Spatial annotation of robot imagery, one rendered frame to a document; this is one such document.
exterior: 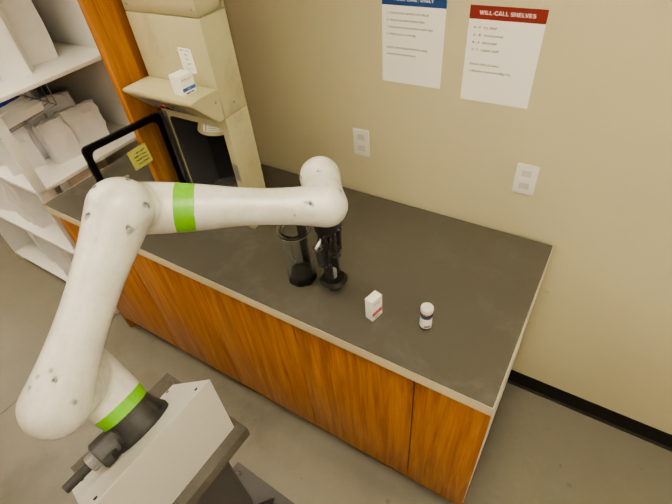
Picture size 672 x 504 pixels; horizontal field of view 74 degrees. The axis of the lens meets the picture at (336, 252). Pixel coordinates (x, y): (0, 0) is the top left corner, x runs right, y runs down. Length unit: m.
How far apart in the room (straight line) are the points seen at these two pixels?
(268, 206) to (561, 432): 1.80
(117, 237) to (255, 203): 0.31
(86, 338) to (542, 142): 1.35
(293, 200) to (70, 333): 0.53
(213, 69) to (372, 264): 0.81
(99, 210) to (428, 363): 0.92
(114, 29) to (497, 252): 1.47
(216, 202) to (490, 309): 0.89
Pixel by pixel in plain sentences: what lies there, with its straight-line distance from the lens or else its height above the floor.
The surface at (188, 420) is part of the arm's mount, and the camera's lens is 1.11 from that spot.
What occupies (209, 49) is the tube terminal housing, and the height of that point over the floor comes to 1.63.
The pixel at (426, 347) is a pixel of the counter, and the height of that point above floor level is 0.94.
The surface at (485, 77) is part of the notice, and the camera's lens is 1.53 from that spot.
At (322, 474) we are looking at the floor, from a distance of 2.20.
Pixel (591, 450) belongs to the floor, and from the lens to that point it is 2.41.
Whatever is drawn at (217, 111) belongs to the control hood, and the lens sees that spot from 1.53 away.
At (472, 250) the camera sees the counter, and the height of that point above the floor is 0.94.
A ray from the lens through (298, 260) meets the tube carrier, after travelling 1.44.
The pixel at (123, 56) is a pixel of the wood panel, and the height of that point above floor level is 1.58.
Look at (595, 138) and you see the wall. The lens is 1.55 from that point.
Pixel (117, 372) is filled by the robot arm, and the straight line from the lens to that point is 1.18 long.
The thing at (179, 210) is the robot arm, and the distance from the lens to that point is 1.05.
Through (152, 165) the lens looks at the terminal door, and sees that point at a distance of 1.81.
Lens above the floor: 2.05
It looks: 43 degrees down
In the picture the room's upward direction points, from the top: 6 degrees counter-clockwise
